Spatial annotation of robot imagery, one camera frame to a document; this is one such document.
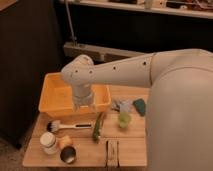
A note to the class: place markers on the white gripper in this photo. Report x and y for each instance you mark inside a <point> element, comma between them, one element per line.
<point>83,95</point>

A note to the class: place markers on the wooden block eraser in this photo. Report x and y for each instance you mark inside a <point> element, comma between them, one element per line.
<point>112,153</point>

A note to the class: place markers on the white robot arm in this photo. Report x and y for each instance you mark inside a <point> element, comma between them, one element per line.
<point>179,111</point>

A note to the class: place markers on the green plastic cup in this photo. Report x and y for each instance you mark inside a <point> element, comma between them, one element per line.
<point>124,119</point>

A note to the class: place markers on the metal cup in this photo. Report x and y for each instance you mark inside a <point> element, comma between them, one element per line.
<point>68,154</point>

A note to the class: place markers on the green cucumber toy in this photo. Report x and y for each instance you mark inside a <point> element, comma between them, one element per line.
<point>97,127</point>

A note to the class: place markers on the yellow plastic bin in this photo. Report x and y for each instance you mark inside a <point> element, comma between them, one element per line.
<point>56,98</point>

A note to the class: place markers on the white dish brush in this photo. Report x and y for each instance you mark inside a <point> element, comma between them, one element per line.
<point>56,125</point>

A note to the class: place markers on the grey crumpled cloth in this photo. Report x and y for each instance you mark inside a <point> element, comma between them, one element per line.
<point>122,106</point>

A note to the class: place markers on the white lidded jar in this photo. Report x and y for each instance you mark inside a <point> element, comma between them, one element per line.
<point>49,143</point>

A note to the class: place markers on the teal sponge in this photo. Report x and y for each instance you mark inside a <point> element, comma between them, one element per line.
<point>140,106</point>

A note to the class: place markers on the wooden shelf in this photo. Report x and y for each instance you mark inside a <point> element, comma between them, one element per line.
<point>186,8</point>

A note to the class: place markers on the grey metal rail base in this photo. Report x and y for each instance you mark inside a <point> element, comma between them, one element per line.
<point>98,53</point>

